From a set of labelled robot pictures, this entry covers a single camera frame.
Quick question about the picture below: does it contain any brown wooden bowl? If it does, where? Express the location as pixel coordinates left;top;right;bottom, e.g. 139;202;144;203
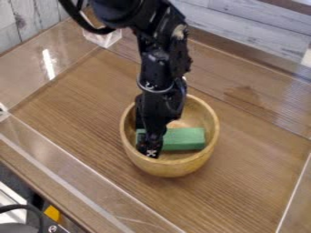
119;95;220;177

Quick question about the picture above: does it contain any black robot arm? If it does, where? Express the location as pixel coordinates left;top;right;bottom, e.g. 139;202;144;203
59;0;192;158

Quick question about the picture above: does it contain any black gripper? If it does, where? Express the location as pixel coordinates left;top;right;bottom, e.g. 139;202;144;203
135;78;187;158

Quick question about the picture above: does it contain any yellow and black device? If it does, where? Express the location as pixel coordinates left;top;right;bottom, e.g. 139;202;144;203
27;193;85;233

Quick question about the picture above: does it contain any green rectangular block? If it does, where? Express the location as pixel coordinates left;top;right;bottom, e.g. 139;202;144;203
146;127;207;151

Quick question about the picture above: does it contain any clear acrylic corner bracket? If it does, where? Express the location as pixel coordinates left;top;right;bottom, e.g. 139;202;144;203
81;13;123;49

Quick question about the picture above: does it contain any clear acrylic tray wall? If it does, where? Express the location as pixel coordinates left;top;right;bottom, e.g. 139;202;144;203
0;104;184;233

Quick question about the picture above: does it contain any black cable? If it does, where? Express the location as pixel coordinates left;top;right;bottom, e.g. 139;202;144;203
0;204;45;233

